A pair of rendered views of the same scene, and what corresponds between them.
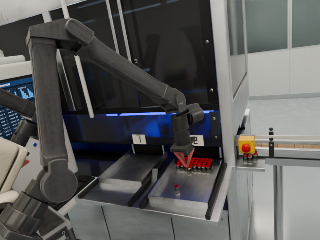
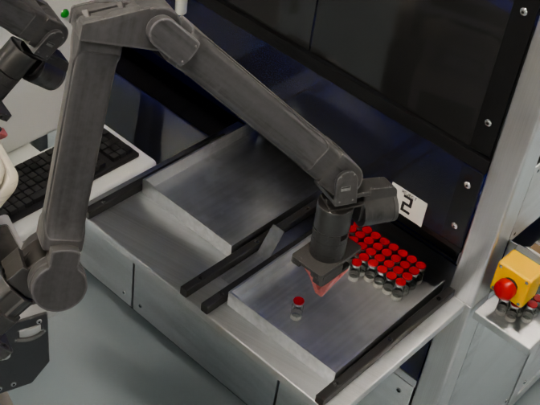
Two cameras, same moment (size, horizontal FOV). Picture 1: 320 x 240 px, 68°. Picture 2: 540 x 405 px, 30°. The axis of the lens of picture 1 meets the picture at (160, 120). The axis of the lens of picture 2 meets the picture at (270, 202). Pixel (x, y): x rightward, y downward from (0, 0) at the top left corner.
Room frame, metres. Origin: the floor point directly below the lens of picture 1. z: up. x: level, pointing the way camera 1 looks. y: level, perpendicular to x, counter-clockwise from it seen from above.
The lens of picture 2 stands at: (-0.39, -0.19, 2.27)
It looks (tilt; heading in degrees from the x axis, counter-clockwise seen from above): 41 degrees down; 11
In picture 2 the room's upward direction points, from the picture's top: 9 degrees clockwise
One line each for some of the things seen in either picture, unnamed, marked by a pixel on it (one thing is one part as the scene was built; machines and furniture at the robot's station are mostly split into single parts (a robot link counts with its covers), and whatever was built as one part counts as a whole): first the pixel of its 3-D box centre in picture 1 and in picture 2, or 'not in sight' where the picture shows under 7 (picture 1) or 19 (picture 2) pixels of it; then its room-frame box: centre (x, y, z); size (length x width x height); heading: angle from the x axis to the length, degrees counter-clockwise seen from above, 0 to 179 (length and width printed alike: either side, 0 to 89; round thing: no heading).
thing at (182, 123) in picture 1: (180, 121); (337, 213); (0.79, -0.07, 1.25); 0.07 x 0.06 x 0.07; 127
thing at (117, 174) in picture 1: (135, 165); (243, 183); (1.22, 0.18, 0.90); 0.34 x 0.26 x 0.04; 154
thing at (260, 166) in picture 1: (251, 162); (519, 315); (1.09, -0.43, 0.87); 0.14 x 0.13 x 0.02; 154
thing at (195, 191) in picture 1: (188, 179); (337, 292); (0.98, -0.09, 0.90); 0.34 x 0.26 x 0.04; 154
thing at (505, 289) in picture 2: (245, 147); (506, 288); (1.02, -0.38, 1.00); 0.04 x 0.04 x 0.04; 64
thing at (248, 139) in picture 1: (246, 144); (519, 276); (1.06, -0.40, 1.00); 0.08 x 0.07 x 0.07; 154
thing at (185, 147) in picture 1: (182, 137); (329, 242); (0.79, -0.07, 1.19); 0.10 x 0.07 x 0.07; 153
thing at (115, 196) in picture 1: (158, 179); (278, 250); (1.08, 0.06, 0.87); 0.70 x 0.48 x 0.02; 64
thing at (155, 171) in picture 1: (150, 181); (253, 254); (1.00, 0.09, 0.91); 0.14 x 0.03 x 0.06; 154
